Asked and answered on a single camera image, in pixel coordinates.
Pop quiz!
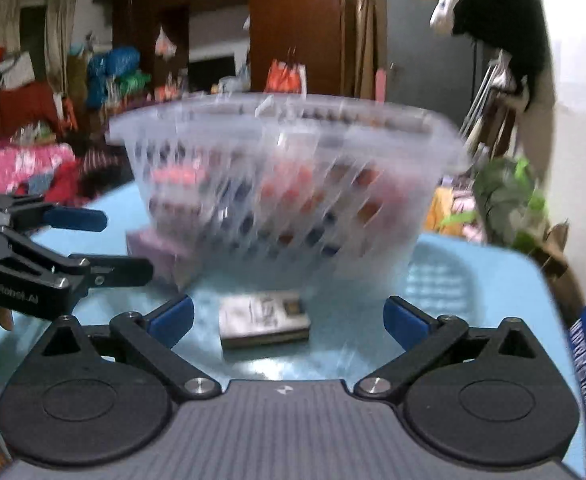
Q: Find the pile of dark clothes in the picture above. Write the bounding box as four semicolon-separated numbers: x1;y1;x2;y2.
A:
0;143;132;206

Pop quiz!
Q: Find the purple plastic packet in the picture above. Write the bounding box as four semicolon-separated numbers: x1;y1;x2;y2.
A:
125;228;202;289

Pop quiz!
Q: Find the red and white packet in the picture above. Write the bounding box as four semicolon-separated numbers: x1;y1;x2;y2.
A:
150;164;208;194

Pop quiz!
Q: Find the grey white flat box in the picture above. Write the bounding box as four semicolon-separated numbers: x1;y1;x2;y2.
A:
218;290;311;350

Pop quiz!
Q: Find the translucent white plastic basket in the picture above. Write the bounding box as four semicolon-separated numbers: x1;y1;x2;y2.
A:
107;93;469;285

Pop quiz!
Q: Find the green plastic bag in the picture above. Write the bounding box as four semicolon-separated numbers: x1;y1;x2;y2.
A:
472;157;548;254

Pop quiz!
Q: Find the dark red wooden wardrobe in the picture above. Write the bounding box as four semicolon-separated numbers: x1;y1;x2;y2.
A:
112;0;342;96

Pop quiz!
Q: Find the orange white hanging bag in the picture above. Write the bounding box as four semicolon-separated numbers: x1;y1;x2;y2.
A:
265;60;307;96

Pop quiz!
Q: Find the grey metal door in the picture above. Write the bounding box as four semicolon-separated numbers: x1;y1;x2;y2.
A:
385;0;485;126

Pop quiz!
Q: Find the black hanging garment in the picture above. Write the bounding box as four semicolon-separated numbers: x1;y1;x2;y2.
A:
453;0;549;104

